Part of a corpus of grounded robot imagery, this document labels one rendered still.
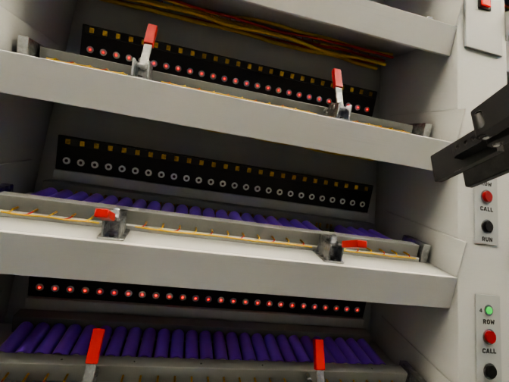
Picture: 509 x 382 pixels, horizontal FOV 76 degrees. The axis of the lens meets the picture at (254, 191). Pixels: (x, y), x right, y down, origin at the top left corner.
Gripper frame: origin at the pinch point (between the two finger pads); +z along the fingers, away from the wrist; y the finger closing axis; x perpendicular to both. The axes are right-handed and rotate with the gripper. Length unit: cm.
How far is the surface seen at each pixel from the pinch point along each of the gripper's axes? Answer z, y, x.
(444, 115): 12.5, -10.5, -15.4
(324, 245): 16.3, 8.3, 6.1
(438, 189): 16.3, -10.8, -4.5
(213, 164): 27.9, 22.6, -8.3
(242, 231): 19.5, 18.6, 4.8
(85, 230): 18.2, 37.1, 7.1
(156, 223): 19.6, 29.6, 5.0
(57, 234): 16.0, 39.1, 8.3
